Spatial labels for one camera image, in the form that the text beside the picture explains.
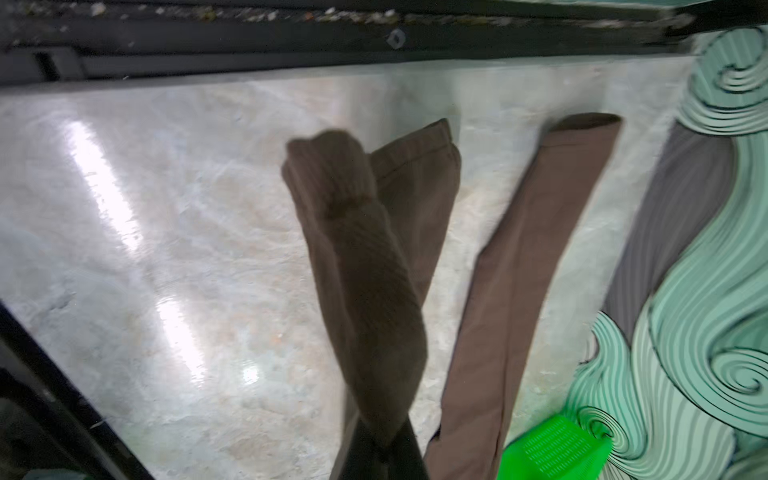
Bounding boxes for black side floor rail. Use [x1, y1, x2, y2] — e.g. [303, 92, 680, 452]
[1, 1, 767, 86]

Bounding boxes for green plastic basket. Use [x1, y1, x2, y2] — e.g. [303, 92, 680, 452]
[497, 414, 613, 480]

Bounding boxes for brown trousers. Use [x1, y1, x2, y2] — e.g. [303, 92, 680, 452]
[281, 113, 623, 479]

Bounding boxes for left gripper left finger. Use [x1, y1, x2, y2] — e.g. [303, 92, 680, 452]
[329, 389, 384, 480]

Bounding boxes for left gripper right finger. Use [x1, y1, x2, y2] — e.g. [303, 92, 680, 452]
[384, 419, 429, 480]

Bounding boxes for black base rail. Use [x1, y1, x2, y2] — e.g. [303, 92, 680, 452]
[1, 306, 153, 479]

